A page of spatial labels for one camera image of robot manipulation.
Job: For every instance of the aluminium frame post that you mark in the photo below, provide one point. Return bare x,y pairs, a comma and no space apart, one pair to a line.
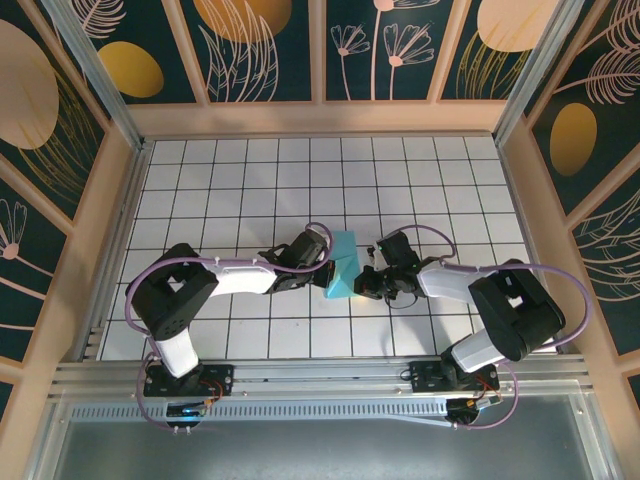
92,70
539,70

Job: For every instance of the long aluminium mounting rail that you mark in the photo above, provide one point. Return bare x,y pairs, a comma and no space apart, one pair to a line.
320,372

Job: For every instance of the grey metal plate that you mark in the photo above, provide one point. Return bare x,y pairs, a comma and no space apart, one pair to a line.
320,455

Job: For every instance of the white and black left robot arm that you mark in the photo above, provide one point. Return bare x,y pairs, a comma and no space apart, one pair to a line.
170,295

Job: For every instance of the light blue cloth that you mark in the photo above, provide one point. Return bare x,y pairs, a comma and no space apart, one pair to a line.
345,270

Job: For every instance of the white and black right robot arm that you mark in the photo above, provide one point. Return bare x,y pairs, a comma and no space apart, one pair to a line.
520,310

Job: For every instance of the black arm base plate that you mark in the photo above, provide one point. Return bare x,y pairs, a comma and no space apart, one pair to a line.
220,377
425,377

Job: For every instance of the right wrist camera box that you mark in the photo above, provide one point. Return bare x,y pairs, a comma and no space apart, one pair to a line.
372,251

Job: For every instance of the aluminium table side rail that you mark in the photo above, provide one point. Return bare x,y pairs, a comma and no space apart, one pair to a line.
119,240

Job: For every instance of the small controller board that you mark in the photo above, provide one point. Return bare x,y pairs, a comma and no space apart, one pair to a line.
470,406
185,411

